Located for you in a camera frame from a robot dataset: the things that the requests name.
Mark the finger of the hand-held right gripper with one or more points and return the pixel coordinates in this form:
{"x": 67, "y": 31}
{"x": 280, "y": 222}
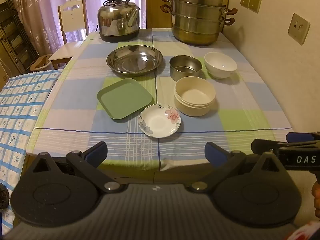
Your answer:
{"x": 265, "y": 146}
{"x": 300, "y": 137}

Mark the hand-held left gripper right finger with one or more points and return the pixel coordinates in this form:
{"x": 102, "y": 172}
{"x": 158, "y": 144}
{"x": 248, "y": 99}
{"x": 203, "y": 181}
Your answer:
{"x": 214, "y": 153}

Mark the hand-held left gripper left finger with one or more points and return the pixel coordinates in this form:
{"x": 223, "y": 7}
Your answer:
{"x": 97, "y": 152}

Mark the green square plate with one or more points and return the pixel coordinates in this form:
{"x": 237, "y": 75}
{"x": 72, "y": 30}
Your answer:
{"x": 122, "y": 100}

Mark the cream plastic bowl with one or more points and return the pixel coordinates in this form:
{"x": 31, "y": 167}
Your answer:
{"x": 195, "y": 97}

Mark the stainless steel bowl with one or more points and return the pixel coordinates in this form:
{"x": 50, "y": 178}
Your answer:
{"x": 185, "y": 73}

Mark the round stainless steel plate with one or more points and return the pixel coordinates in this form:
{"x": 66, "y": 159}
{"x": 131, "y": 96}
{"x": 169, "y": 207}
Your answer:
{"x": 135, "y": 60}

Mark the person's right hand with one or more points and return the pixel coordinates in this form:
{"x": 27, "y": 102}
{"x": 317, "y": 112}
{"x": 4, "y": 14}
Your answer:
{"x": 317, "y": 200}

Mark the small floral ceramic plate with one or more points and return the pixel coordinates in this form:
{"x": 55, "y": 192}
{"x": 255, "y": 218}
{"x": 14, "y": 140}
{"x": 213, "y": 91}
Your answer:
{"x": 157, "y": 122}

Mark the white ceramic bowl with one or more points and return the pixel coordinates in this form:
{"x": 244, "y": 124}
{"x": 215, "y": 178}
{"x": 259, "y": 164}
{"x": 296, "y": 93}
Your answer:
{"x": 220, "y": 65}

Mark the blue grid patterned cloth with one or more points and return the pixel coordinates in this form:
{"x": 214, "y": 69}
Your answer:
{"x": 17, "y": 110}

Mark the small floor basket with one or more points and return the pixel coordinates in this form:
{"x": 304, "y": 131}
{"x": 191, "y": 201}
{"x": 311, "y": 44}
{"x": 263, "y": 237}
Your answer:
{"x": 40, "y": 63}

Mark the stainless steel kettle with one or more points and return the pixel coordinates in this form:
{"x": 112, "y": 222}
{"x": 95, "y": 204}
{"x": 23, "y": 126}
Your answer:
{"x": 117, "y": 22}

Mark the cream wooden chair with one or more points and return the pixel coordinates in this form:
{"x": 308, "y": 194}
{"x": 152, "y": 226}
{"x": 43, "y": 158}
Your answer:
{"x": 72, "y": 20}

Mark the stainless steel steamer pot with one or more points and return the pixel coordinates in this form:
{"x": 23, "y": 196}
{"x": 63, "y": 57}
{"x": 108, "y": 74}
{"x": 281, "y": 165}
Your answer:
{"x": 197, "y": 17}

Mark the black metal rack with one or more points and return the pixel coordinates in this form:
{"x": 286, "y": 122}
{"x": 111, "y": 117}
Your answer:
{"x": 12, "y": 42}

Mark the sheer patterned curtain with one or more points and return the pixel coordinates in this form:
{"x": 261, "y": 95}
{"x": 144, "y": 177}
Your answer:
{"x": 37, "y": 5}

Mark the large wall socket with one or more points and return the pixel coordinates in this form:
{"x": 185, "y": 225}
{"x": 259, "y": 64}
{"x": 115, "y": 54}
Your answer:
{"x": 298, "y": 28}

